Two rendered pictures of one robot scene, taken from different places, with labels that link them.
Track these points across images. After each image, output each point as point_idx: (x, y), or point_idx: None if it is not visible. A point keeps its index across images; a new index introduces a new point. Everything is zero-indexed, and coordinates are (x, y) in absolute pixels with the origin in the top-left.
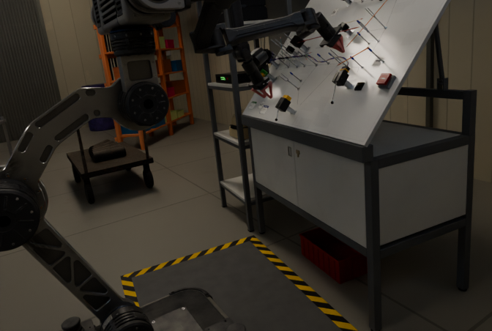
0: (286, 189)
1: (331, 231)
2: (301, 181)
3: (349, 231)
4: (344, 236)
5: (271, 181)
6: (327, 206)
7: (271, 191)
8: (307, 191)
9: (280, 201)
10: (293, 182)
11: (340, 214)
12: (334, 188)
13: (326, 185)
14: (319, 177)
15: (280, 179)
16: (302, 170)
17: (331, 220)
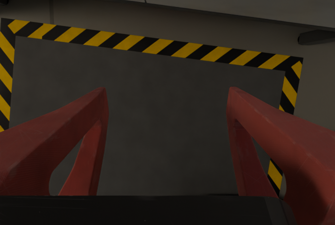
0: None
1: (264, 20)
2: None
3: (329, 24)
4: (305, 25)
5: None
6: (272, 10)
7: None
8: None
9: None
10: None
11: (318, 16)
12: (330, 3)
13: None
14: None
15: None
16: None
17: (273, 16)
